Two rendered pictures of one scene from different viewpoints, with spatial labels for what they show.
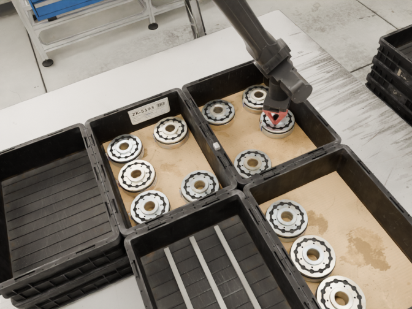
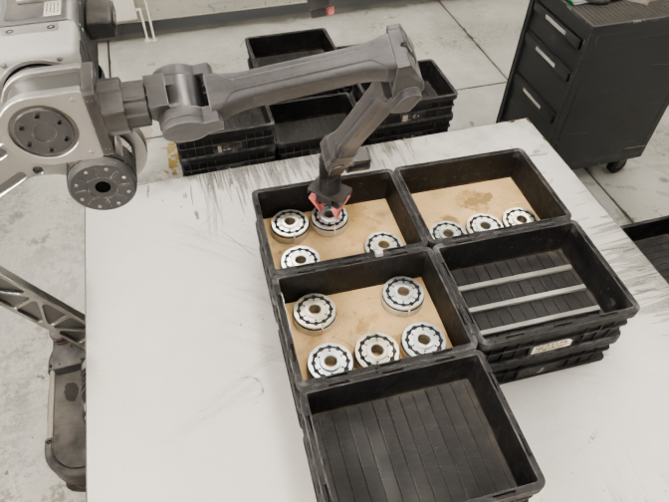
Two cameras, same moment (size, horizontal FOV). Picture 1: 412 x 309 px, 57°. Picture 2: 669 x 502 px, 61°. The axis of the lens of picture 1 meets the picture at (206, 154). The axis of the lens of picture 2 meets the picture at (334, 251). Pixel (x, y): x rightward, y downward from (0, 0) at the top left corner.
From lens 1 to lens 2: 1.14 m
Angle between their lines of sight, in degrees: 52
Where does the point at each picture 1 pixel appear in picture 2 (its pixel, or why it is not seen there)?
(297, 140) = (353, 212)
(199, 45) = (103, 292)
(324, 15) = not seen: outside the picture
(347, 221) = (448, 203)
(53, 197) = (382, 464)
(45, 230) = (432, 471)
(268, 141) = (349, 233)
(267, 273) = (493, 265)
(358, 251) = (476, 204)
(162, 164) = (355, 332)
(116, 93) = (152, 416)
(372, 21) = not seen: hidden behind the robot
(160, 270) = not seen: hidden behind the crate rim
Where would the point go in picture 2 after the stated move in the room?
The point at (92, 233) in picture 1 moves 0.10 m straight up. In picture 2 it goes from (442, 411) to (450, 389)
